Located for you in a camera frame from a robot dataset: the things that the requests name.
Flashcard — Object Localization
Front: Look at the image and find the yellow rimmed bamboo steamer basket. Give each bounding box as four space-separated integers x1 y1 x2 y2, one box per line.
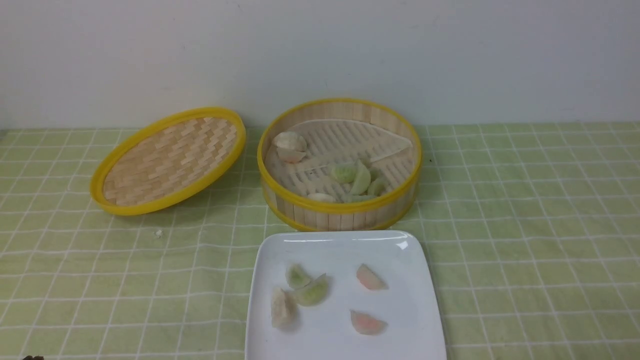
257 98 423 231

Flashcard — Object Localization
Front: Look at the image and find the large green dumpling on plate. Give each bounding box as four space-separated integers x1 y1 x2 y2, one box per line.
292 273 330 306

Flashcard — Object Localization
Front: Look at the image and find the white dumpling in steamer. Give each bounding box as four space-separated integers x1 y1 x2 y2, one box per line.
272 131 307 152
276 147 306 164

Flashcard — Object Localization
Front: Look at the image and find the small green dumpling on plate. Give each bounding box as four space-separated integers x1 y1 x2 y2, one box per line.
285 263 313 290

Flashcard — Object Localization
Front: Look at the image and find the white dumpling lower in steamer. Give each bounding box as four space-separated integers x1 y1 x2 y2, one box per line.
276 147 306 164

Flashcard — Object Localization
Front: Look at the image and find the pink dumpling on plate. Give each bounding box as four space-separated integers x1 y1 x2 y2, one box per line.
350 309 387 336
355 263 388 291

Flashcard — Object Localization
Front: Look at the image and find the yellow rimmed bamboo steamer lid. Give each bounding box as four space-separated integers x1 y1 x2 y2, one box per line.
89 107 247 216

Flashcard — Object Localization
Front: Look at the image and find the white dumpling at steamer front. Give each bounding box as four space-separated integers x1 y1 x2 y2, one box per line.
307 193 338 204

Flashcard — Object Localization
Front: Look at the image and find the pink dumpling lower on plate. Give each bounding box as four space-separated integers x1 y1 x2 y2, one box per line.
350 309 387 336

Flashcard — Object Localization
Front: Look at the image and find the green checkered tablecloth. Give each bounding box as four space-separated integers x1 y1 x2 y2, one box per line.
0 123 640 360

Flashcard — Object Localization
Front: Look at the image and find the tall green dumpling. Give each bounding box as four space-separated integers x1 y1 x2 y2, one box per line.
349 160 371 196

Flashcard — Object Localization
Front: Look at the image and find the white dumpling upper in steamer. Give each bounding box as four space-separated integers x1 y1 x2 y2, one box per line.
272 131 307 152

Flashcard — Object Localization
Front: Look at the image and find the pink dumpling upper on plate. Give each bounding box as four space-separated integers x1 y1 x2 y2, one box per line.
355 263 388 291

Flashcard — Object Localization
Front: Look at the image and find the white dumpling on plate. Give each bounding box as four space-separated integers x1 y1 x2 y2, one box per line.
270 287 297 330

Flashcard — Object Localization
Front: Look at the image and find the white square plate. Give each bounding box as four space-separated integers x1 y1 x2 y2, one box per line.
245 230 448 360

